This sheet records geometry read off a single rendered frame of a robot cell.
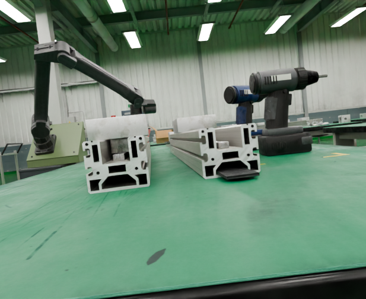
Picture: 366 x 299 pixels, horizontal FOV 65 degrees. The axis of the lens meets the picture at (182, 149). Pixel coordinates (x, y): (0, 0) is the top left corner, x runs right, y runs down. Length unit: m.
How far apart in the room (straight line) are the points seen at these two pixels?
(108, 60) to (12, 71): 3.98
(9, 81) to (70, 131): 12.64
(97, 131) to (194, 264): 0.41
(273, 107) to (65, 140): 1.09
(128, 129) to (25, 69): 13.50
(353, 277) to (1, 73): 14.38
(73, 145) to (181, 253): 1.35
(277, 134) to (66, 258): 0.63
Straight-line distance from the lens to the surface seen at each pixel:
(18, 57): 14.25
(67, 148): 1.53
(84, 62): 1.28
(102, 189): 0.49
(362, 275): 0.19
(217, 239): 0.22
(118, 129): 0.55
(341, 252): 0.20
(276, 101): 0.79
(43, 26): 8.19
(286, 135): 0.77
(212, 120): 0.82
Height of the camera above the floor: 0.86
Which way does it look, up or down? 3 degrees down
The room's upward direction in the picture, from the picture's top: 6 degrees counter-clockwise
